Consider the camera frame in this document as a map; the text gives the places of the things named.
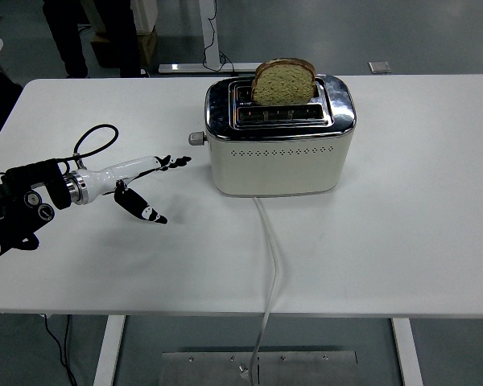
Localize black chair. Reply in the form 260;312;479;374
0;64;23;156

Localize white table leg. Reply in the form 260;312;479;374
92;314;126;386
390;317;424;386

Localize white desk leg with foot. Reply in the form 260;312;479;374
158;0;262;75

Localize white toaster power cord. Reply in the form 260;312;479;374
237;195;285;381

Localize person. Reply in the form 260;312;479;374
42;0;142;80

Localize brown bread slice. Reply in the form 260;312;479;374
250;57;317;108

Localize large white container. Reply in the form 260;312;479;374
130;0;160;34

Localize black cable on desk leg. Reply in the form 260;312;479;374
203;0;237;76

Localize thin black cable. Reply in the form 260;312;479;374
43;314;78;386
64;314;72;367

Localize brown cardboard box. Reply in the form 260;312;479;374
90;26;159;69

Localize cream toaster with chrome top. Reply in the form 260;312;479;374
188;74;358;198

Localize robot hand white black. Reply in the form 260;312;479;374
82;154;192;225

